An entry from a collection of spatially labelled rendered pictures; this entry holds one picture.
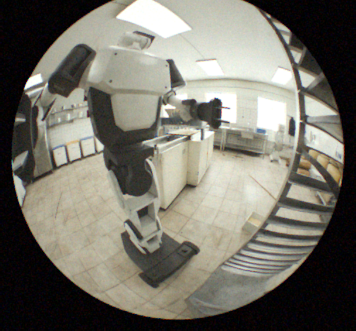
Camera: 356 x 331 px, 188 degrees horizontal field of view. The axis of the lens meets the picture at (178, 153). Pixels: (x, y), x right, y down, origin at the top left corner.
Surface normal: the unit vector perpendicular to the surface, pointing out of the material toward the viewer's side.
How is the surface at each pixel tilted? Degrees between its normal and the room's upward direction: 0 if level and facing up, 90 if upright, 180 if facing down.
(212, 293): 0
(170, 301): 0
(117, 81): 90
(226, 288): 0
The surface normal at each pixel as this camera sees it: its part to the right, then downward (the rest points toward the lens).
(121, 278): 0.00, -0.95
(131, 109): 0.76, 0.21
